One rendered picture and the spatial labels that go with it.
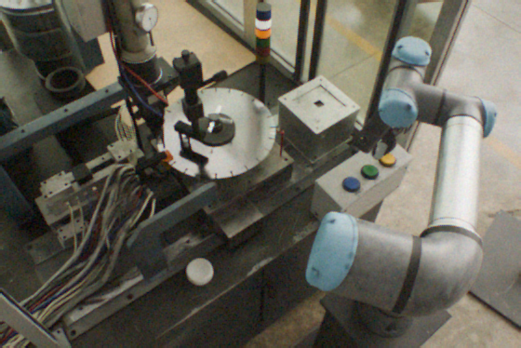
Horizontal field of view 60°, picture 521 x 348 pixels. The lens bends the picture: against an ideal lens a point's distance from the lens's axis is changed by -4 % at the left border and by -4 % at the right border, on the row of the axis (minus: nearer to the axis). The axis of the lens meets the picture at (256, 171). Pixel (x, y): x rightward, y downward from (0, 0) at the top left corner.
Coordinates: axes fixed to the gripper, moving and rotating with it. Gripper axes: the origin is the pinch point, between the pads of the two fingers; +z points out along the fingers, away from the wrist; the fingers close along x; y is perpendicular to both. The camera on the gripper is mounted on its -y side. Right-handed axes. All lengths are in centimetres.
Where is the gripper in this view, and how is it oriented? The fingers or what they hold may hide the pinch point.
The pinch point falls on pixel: (373, 156)
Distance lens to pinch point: 125.4
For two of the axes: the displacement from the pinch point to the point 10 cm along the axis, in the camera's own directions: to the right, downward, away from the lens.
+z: 0.0, 5.9, 8.1
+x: -6.0, -6.5, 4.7
